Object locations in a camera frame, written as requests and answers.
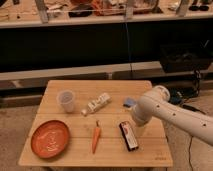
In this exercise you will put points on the wooden table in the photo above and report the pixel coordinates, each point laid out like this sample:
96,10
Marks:
111,150

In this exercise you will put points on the blue sponge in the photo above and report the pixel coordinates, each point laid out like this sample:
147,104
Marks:
129,102

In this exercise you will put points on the orange toy carrot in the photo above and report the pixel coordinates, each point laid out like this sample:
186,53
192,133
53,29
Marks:
96,136

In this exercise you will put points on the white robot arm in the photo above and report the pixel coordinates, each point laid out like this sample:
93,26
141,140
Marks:
155,103

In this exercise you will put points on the long workbench shelf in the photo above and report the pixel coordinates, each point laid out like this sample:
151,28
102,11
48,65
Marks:
44,13

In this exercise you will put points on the black box on floor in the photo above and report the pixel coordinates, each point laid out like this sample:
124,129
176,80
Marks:
184,57

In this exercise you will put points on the orange ceramic plate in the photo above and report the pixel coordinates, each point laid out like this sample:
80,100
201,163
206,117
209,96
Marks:
50,139

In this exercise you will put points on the translucent plastic cup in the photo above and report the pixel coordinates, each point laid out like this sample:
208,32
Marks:
66,99

